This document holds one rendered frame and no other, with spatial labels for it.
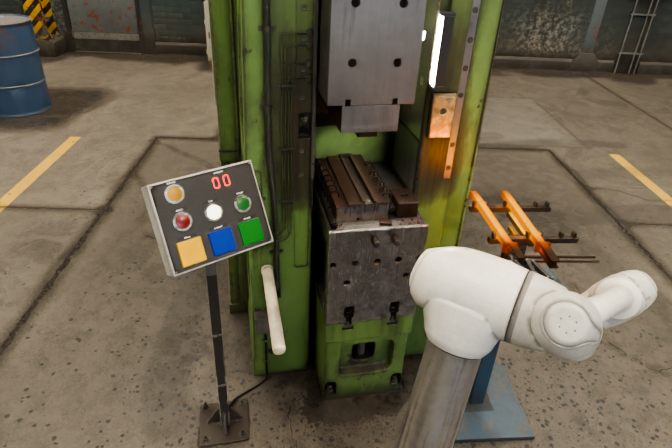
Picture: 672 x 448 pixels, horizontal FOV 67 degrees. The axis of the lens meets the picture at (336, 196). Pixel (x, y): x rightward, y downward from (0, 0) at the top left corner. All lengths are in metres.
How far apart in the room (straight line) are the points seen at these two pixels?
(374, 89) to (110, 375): 1.80
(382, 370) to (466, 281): 1.52
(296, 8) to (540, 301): 1.20
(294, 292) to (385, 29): 1.16
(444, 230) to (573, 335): 1.43
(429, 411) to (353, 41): 1.08
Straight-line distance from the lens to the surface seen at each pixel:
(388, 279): 2.02
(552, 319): 0.86
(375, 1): 1.62
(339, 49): 1.62
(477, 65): 1.97
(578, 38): 8.53
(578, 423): 2.67
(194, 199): 1.59
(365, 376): 2.38
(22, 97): 5.93
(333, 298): 2.01
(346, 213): 1.86
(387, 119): 1.73
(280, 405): 2.44
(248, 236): 1.64
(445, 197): 2.14
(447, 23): 1.83
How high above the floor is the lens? 1.91
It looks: 29 degrees down
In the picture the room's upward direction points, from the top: 3 degrees clockwise
